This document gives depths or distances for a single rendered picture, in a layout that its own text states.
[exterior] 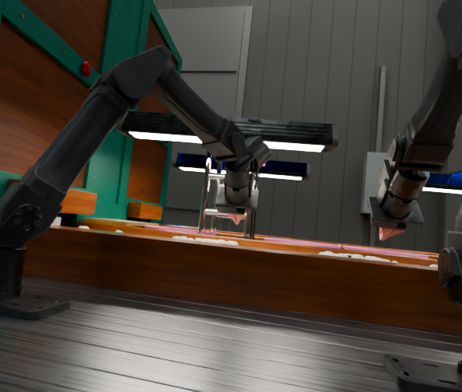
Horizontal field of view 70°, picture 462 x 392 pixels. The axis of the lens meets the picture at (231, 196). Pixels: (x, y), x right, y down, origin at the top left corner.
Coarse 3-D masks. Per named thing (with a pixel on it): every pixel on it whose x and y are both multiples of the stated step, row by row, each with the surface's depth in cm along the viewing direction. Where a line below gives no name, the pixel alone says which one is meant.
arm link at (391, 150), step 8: (400, 136) 67; (392, 144) 60; (400, 144) 58; (392, 152) 60; (400, 152) 58; (392, 160) 60; (392, 168) 68; (400, 168) 60; (408, 168) 60; (416, 168) 60; (424, 168) 59; (432, 168) 59; (440, 168) 59
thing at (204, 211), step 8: (248, 120) 92; (256, 120) 92; (208, 152) 110; (208, 160) 109; (208, 168) 109; (208, 176) 109; (216, 176) 109; (224, 176) 109; (256, 176) 108; (208, 184) 109; (256, 184) 108; (208, 192) 109; (200, 208) 109; (208, 208) 109; (200, 216) 108; (248, 216) 106; (200, 224) 108; (248, 224) 106; (200, 232) 107; (248, 232) 106
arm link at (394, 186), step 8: (400, 176) 62; (408, 176) 61; (416, 176) 61; (424, 176) 61; (392, 184) 65; (400, 184) 63; (408, 184) 61; (416, 184) 61; (424, 184) 61; (392, 192) 65; (400, 192) 63; (408, 192) 62; (416, 192) 62
